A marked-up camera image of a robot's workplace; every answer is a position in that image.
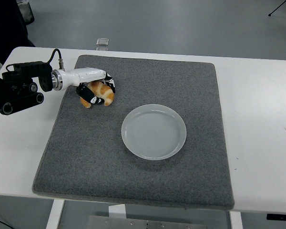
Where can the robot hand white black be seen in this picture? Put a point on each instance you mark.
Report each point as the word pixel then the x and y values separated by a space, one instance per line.
pixel 85 75

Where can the golden croissant bread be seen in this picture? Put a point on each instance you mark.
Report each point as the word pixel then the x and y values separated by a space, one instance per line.
pixel 105 91

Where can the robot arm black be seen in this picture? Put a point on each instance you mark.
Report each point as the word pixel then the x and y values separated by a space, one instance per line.
pixel 14 91

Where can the pale grey round plate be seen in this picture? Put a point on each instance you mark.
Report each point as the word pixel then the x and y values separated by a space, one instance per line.
pixel 153 132

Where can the grey metal plate with screws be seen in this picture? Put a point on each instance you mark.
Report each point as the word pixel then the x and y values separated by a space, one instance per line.
pixel 133 223

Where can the small clear floor box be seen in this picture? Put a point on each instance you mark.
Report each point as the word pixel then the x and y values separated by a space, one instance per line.
pixel 102 41

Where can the black waste bin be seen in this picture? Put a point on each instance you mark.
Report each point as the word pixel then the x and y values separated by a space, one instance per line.
pixel 28 12

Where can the person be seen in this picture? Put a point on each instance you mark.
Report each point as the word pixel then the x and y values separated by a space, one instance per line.
pixel 4 28

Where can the grey felt mat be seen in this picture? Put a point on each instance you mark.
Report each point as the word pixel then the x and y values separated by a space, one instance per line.
pixel 133 181

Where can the white table leg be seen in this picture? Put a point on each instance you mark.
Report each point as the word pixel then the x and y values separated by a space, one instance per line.
pixel 236 220
pixel 54 214

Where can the black tripod leg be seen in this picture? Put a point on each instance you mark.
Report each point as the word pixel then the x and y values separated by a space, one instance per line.
pixel 277 8

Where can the black table control panel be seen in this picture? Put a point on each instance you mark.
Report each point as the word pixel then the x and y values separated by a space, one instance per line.
pixel 281 217

